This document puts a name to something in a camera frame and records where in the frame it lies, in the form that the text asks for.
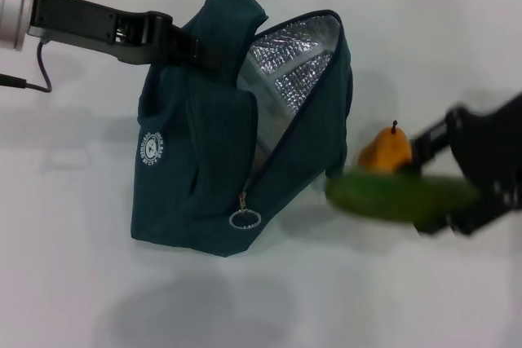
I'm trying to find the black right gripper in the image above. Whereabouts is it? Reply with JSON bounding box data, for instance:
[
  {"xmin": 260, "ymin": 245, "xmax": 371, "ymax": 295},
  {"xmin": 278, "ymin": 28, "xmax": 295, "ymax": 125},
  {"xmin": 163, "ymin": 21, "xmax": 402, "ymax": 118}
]
[{"xmin": 409, "ymin": 92, "xmax": 522, "ymax": 238}]

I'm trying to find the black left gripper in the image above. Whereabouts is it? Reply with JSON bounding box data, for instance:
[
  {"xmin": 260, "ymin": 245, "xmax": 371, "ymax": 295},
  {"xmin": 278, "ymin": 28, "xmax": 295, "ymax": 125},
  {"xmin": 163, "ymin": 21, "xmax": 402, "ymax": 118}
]
[{"xmin": 25, "ymin": 0, "xmax": 230, "ymax": 73}]

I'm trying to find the green cucumber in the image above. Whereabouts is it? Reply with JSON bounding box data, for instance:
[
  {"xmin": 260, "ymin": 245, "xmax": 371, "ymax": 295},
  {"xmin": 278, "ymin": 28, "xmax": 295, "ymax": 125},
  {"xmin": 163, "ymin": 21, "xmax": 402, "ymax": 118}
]
[{"xmin": 325, "ymin": 170, "xmax": 483, "ymax": 230}]

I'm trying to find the orange pear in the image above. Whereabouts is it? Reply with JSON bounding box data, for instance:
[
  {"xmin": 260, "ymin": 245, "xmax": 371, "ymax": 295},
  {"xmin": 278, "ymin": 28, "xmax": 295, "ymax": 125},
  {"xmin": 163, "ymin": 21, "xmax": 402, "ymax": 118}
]
[{"xmin": 357, "ymin": 119, "xmax": 414, "ymax": 174}]

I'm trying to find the clear blue-rimmed lunch box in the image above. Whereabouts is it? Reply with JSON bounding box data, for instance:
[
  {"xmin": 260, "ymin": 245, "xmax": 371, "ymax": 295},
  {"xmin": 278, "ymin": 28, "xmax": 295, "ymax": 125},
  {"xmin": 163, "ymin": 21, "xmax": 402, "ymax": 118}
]
[{"xmin": 236, "ymin": 57, "xmax": 295, "ymax": 154}]

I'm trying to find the teal insulated lunch bag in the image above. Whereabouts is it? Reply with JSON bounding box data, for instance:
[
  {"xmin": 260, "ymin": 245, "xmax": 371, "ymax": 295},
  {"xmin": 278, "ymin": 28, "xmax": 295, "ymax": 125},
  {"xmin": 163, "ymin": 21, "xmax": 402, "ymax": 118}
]
[{"xmin": 129, "ymin": 0, "xmax": 356, "ymax": 260}]

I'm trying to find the left arm grey cable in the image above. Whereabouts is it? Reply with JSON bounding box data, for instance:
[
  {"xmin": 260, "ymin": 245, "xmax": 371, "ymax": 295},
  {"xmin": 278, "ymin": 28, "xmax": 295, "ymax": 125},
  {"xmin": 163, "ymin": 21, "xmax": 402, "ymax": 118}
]
[{"xmin": 0, "ymin": 37, "xmax": 54, "ymax": 94}]

